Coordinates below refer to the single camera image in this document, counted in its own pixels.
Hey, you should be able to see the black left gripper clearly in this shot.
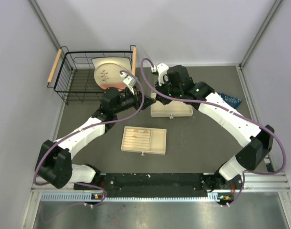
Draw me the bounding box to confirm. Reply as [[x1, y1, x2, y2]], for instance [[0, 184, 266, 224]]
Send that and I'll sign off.
[[113, 86, 156, 115]]

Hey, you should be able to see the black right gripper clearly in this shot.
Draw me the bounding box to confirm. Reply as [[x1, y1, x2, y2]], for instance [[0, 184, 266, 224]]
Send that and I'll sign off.
[[154, 76, 182, 106]]

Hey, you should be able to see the beige ring slot tray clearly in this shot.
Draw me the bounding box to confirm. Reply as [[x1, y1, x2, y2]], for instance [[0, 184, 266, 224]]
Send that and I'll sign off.
[[121, 126, 167, 155]]

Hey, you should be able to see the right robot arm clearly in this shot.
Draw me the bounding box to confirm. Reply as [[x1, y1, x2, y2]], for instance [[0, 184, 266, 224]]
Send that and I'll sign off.
[[151, 63, 273, 189]]

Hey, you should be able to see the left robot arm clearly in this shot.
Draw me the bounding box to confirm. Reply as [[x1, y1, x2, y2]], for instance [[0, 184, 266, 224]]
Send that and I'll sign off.
[[35, 87, 156, 189]]

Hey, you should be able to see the square white plate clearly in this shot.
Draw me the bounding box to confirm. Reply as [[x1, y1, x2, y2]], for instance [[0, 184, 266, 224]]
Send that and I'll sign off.
[[91, 57, 132, 78]]

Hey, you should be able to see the round pink white plate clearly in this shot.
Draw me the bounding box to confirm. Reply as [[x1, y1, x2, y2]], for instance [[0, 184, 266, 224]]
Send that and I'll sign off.
[[94, 62, 127, 91]]

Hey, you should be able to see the blue leaf shaped dish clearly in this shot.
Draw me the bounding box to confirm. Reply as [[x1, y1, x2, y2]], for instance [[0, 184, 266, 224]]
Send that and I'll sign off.
[[219, 93, 242, 109]]

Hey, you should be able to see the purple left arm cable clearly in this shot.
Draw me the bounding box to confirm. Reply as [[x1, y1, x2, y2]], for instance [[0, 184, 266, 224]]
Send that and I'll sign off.
[[33, 70, 145, 208]]

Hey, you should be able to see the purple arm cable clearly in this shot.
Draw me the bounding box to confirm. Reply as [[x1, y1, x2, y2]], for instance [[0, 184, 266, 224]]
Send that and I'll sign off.
[[140, 58, 287, 208], [33, 70, 145, 208]]

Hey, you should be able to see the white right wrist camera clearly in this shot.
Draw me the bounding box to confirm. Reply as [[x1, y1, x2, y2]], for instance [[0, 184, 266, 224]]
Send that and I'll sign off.
[[151, 63, 169, 86]]

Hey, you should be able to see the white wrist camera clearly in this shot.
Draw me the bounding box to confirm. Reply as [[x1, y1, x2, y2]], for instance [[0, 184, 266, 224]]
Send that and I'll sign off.
[[151, 63, 169, 86], [120, 70, 136, 94]]

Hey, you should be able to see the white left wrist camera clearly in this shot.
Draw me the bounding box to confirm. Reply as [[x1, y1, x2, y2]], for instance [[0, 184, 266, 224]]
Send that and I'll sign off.
[[120, 70, 136, 94]]

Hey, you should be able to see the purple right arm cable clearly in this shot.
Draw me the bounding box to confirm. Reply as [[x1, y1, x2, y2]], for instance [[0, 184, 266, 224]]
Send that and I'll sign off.
[[140, 58, 287, 208]]

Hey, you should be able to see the black wire dish rack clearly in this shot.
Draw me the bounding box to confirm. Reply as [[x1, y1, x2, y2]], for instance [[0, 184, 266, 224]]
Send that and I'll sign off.
[[47, 45, 137, 104]]

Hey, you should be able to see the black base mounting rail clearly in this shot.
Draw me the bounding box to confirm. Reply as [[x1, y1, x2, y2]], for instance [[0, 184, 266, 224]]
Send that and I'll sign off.
[[73, 173, 234, 198]]

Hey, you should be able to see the aluminium frame rail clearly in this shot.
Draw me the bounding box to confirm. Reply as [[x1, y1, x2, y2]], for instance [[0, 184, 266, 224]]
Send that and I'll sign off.
[[31, 173, 290, 205]]

